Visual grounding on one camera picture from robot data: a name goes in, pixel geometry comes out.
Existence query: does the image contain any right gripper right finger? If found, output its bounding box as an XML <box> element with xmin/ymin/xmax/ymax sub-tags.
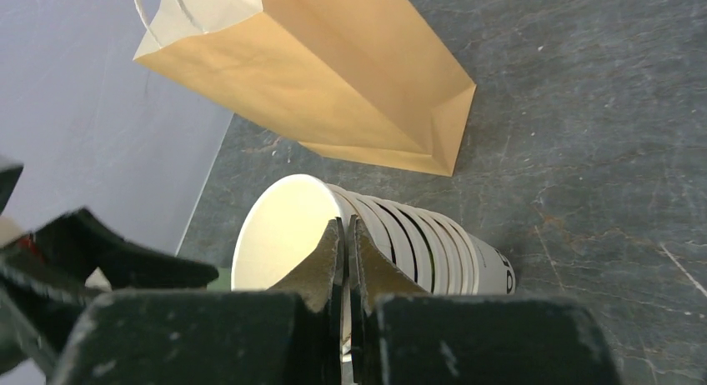
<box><xmin>348</xmin><ymin>217</ymin><xmax>621</xmax><ymax>384</ymax></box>

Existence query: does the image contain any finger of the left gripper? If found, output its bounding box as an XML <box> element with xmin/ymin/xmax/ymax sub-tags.
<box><xmin>1</xmin><ymin>249</ymin><xmax>100</xmax><ymax>372</ymax></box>
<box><xmin>33</xmin><ymin>207</ymin><xmax>218</xmax><ymax>289</ymax></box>

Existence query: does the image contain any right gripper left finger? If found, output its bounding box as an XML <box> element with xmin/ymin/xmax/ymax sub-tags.
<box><xmin>49</xmin><ymin>218</ymin><xmax>344</xmax><ymax>384</ymax></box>

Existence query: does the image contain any stack of white paper cups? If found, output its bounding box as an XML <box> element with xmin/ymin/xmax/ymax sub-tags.
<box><xmin>230</xmin><ymin>173</ymin><xmax>517</xmax><ymax>297</ymax></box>

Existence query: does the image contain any brown paper bag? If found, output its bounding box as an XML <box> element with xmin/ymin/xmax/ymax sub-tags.
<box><xmin>134</xmin><ymin>0</ymin><xmax>476</xmax><ymax>176</ymax></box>

